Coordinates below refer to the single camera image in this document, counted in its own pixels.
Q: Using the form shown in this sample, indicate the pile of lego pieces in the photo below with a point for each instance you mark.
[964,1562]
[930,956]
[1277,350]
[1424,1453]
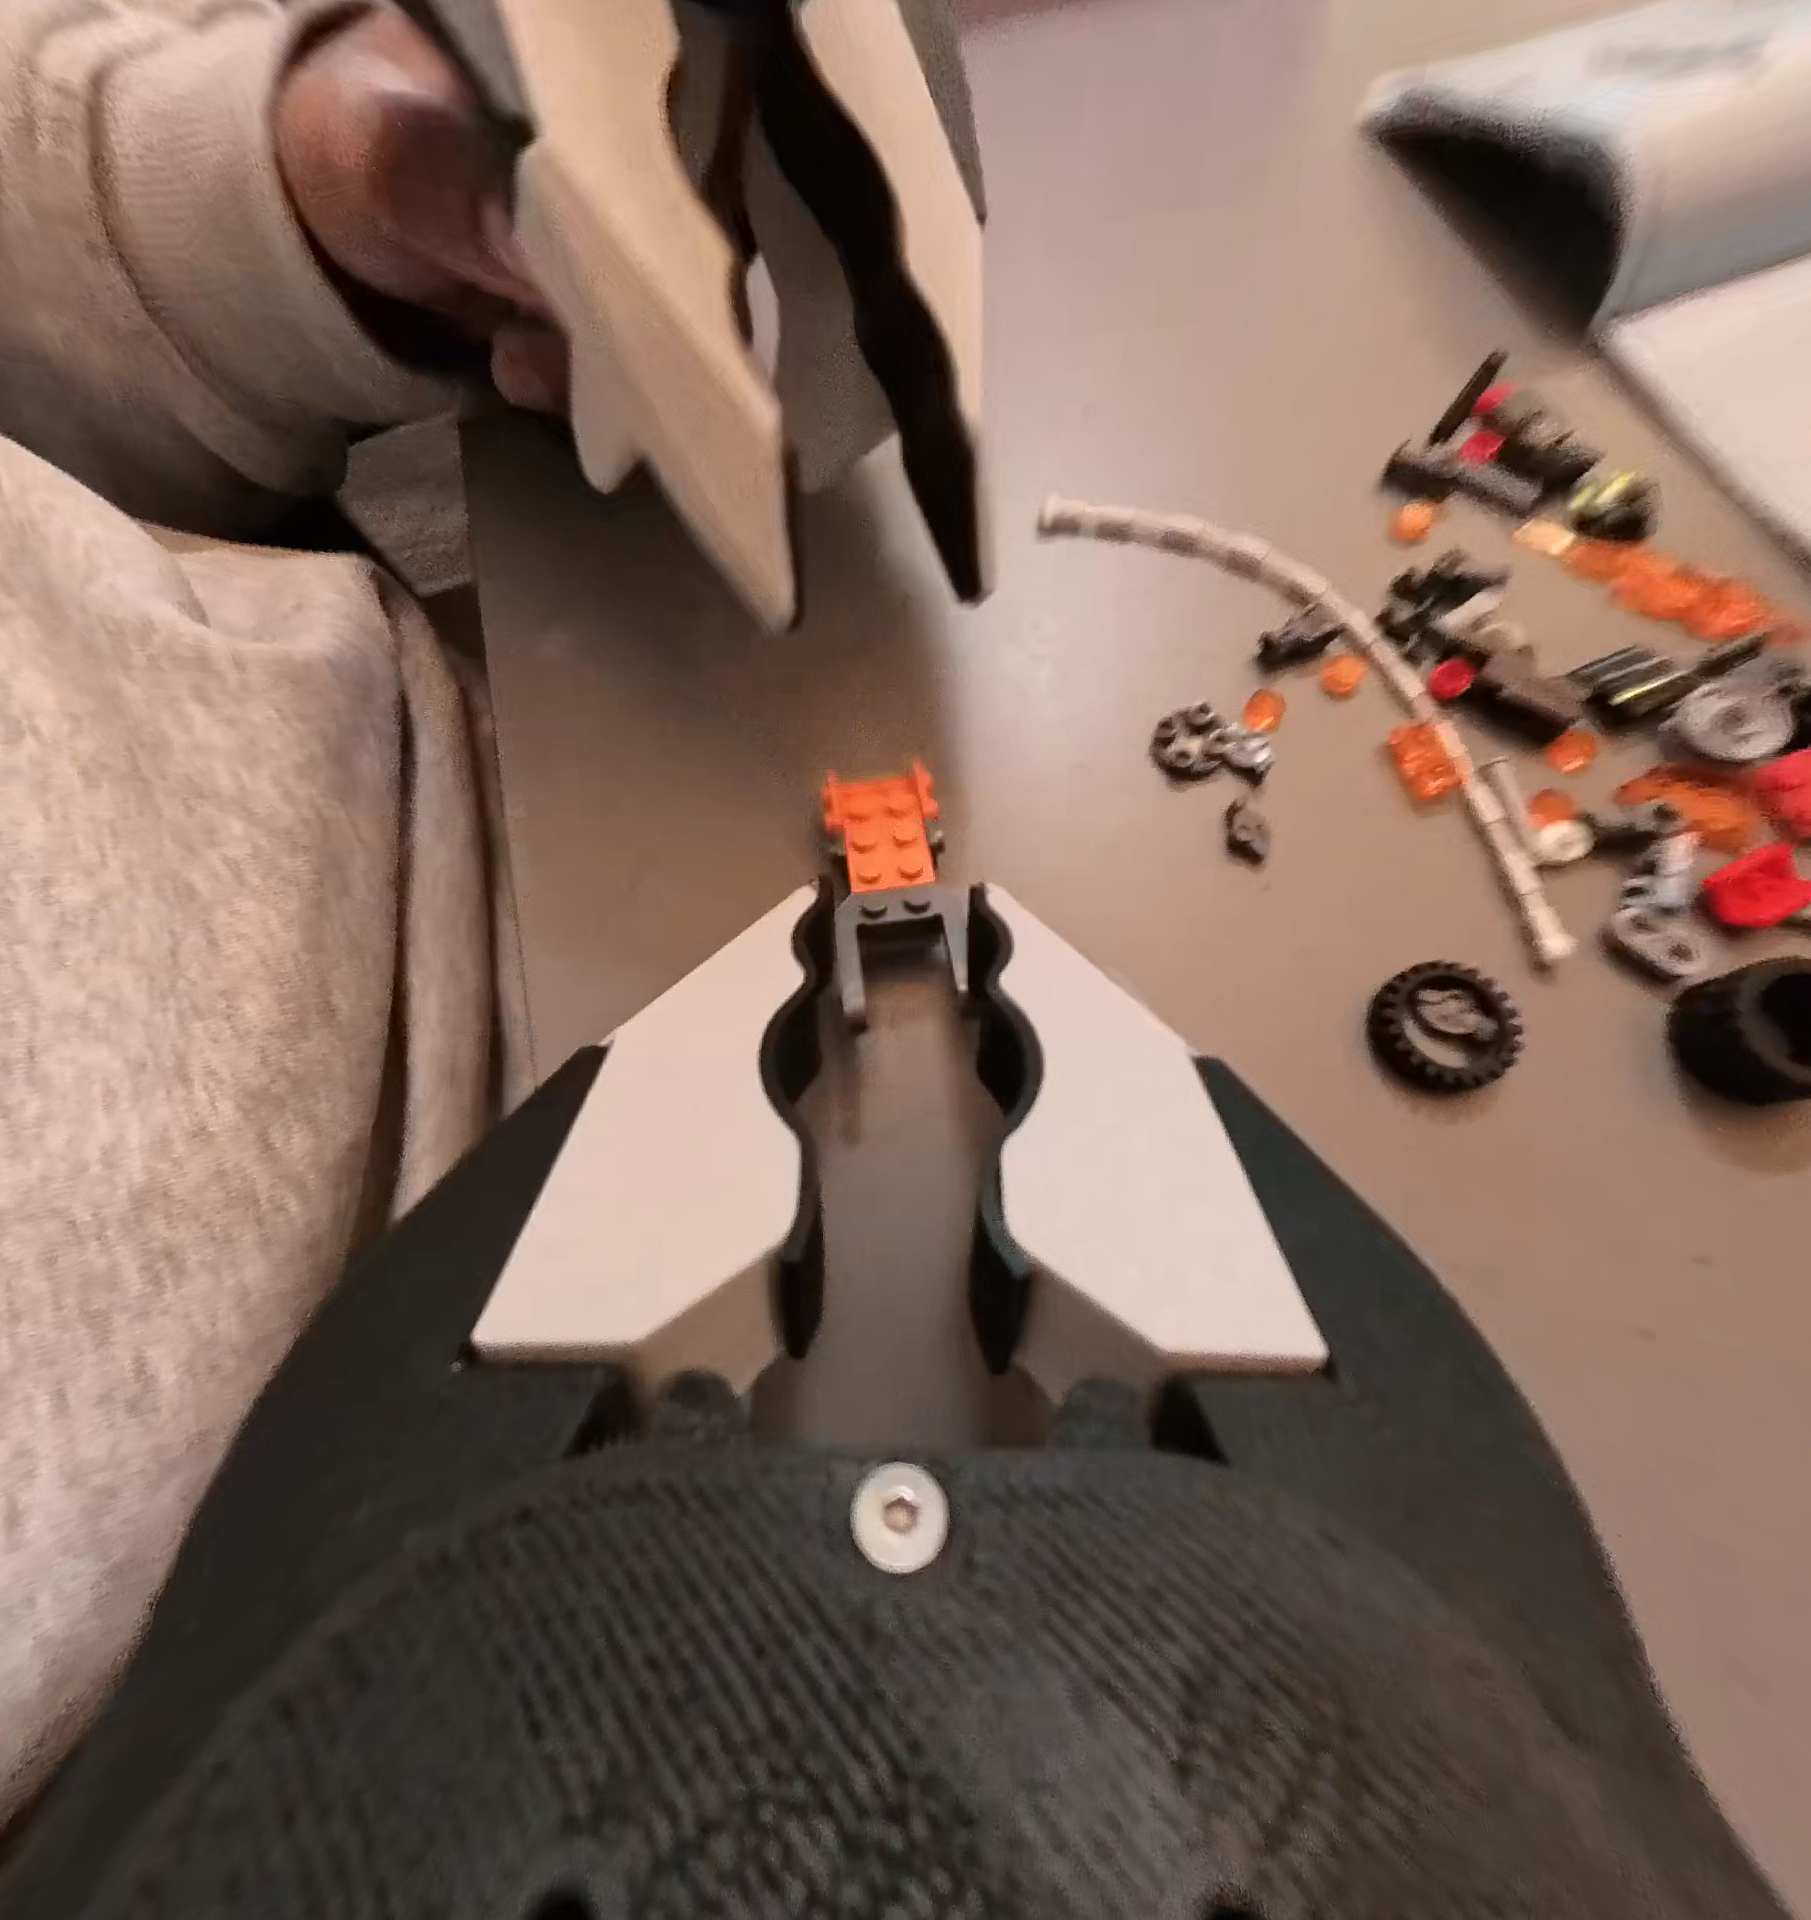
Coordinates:
[1640,674]

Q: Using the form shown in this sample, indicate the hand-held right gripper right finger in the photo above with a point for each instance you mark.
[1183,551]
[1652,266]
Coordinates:
[1145,1200]

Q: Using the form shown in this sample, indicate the large black lego tyre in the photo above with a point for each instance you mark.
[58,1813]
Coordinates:
[1715,1051]

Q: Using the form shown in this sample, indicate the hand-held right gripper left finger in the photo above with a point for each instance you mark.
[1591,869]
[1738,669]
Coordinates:
[649,1200]

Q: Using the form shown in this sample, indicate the small black lego wheel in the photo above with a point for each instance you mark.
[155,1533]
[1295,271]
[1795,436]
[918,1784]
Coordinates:
[1391,1037]

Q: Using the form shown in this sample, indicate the orange black lego assembly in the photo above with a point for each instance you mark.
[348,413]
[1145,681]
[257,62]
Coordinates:
[883,833]

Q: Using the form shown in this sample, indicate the person's left hand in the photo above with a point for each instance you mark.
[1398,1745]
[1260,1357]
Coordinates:
[394,196]

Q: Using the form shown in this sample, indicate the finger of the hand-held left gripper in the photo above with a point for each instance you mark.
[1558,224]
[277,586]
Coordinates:
[906,302]
[649,302]

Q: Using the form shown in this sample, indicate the lego instruction booklet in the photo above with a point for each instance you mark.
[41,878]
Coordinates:
[1744,151]

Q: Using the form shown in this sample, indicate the person's left forearm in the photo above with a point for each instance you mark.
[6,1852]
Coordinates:
[110,196]

